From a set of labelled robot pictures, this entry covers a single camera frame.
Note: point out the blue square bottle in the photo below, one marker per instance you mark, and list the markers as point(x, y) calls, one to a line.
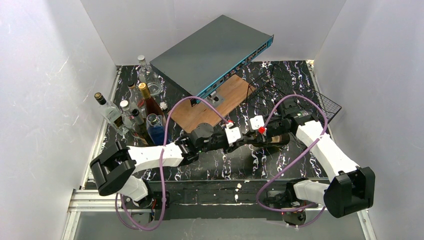
point(155, 128)

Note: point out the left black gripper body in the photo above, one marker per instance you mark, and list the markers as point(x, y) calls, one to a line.
point(230, 143)

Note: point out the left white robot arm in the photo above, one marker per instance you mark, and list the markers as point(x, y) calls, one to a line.
point(113, 170)

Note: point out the clear bottle black gold label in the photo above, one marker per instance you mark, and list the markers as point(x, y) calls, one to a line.
point(135, 99)

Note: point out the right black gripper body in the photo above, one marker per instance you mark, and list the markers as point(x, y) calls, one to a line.
point(263, 137)

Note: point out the clear silver capped bottle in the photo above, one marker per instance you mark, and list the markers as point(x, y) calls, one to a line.
point(128, 118)

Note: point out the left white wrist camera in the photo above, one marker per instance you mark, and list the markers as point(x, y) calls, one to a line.
point(233, 135)

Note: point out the aluminium frame rail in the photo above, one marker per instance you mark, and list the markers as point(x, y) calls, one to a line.
point(89, 215)

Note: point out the clear gold label liquor bottle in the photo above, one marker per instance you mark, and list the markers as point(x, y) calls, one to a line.
point(111, 114)

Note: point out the silver capped dark wine bottle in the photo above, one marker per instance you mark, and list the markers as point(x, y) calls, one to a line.
point(140, 128)

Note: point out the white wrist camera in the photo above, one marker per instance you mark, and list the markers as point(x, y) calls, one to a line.
point(256, 124)
point(233, 135)

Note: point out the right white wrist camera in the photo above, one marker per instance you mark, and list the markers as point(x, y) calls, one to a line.
point(256, 124)

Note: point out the gold capped wine bottle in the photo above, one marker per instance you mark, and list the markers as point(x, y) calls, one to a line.
point(151, 106)

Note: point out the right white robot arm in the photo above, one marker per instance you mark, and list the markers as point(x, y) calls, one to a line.
point(351, 188)

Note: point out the white plastic faucet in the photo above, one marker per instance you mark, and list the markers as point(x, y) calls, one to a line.
point(164, 107)

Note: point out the teal network switch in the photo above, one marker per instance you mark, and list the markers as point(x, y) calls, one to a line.
point(207, 58)

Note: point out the clear round glass bottle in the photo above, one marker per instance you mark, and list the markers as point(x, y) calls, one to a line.
point(148, 76)

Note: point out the black wire wine rack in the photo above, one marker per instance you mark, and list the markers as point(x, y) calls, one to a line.
point(280, 79)

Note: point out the dark bottle brown label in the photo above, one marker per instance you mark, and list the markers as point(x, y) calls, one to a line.
point(262, 141)

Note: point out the metal switch stand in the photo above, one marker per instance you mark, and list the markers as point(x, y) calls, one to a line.
point(215, 99)

